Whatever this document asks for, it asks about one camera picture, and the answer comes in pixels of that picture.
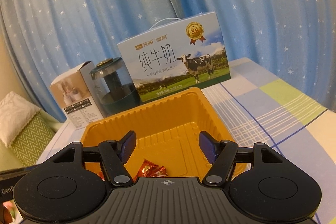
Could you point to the white and green cushion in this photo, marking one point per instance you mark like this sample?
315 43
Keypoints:
25 128

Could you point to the orange plastic tray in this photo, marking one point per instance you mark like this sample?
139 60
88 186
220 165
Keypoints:
167 133

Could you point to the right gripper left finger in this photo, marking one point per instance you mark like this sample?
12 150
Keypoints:
114 155

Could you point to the dark red candy wrapper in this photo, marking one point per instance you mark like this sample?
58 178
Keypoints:
149 169

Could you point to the pure milk carton box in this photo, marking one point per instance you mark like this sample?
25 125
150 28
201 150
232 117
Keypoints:
176 56

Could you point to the blue star curtain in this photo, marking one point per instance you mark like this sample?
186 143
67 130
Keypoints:
294 39

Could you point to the person's left hand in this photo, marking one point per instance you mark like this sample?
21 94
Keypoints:
5 216

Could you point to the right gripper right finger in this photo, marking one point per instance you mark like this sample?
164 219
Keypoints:
221 155

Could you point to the white humidifier product box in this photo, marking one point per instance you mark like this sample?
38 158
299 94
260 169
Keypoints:
74 92

